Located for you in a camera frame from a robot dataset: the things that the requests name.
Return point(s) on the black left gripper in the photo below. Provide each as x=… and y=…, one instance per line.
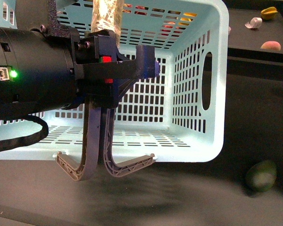
x=102, y=72

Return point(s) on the light blue plastic basket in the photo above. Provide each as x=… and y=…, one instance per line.
x=178, y=116

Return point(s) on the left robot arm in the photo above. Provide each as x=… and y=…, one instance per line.
x=45, y=65

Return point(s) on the black fruit display tray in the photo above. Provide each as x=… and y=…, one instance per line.
x=241, y=37

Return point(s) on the loose white tape strip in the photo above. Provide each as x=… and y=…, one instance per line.
x=254, y=23

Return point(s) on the pink peach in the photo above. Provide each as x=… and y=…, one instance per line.
x=271, y=45

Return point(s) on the yellow starfruit far right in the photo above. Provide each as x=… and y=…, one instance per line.
x=269, y=13

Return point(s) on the green avocado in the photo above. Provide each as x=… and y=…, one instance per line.
x=262, y=176

